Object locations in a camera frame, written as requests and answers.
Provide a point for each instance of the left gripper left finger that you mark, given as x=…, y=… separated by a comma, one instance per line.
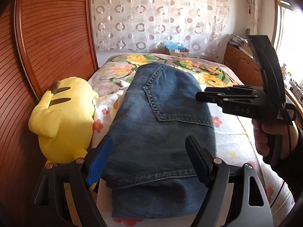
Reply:
x=50, y=205

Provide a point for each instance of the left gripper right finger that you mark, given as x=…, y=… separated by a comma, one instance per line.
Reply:
x=249, y=204

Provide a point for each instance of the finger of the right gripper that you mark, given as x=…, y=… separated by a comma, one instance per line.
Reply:
x=235, y=90
x=211, y=97

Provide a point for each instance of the blue denim jeans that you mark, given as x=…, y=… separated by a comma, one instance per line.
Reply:
x=149, y=171

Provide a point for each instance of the right forearm dark sleeve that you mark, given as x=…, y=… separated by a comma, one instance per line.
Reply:
x=290, y=169

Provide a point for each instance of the wooden side cabinet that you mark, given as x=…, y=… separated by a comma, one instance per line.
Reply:
x=240, y=60

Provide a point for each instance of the white floral bed sheet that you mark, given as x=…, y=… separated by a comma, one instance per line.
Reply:
x=234, y=144

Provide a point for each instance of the cardboard box with blue cloth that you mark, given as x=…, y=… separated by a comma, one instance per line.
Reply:
x=175, y=49

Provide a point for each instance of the yellow plush toy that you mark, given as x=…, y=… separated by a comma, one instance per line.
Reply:
x=63, y=120

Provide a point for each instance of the floral blanket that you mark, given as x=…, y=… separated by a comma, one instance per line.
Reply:
x=124, y=67

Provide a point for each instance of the circle patterned curtain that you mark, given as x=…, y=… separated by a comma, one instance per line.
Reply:
x=141, y=26

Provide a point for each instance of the wooden wardrobe door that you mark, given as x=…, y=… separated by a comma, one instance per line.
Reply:
x=41, y=41

